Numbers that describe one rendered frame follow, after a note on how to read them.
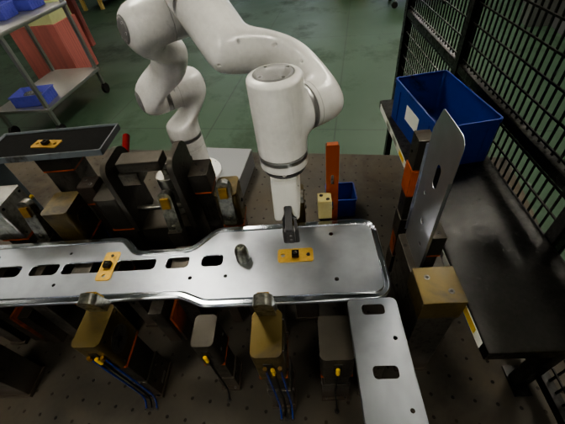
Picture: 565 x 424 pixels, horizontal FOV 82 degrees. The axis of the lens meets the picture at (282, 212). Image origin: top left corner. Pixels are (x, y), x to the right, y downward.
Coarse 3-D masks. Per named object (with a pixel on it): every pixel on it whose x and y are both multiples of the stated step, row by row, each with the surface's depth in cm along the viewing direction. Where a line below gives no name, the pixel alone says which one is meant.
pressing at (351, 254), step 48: (96, 240) 87; (240, 240) 82; (336, 240) 79; (0, 288) 79; (48, 288) 78; (96, 288) 76; (144, 288) 75; (192, 288) 73; (240, 288) 72; (288, 288) 71; (336, 288) 70; (384, 288) 69
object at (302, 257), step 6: (282, 252) 77; (288, 252) 77; (300, 252) 77; (306, 252) 77; (312, 252) 77; (282, 258) 76; (288, 258) 76; (294, 258) 76; (300, 258) 76; (306, 258) 76; (312, 258) 75
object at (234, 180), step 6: (234, 180) 88; (234, 186) 86; (234, 192) 84; (240, 192) 90; (216, 198) 84; (234, 198) 84; (240, 198) 90; (234, 204) 86; (240, 204) 89; (240, 210) 89; (240, 216) 90; (240, 222) 91; (246, 222) 99
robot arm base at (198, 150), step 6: (198, 138) 122; (192, 144) 120; (198, 144) 122; (204, 144) 127; (192, 150) 122; (198, 150) 124; (204, 150) 127; (192, 156) 124; (198, 156) 125; (204, 156) 128; (216, 162) 139; (216, 168) 136; (216, 174) 134
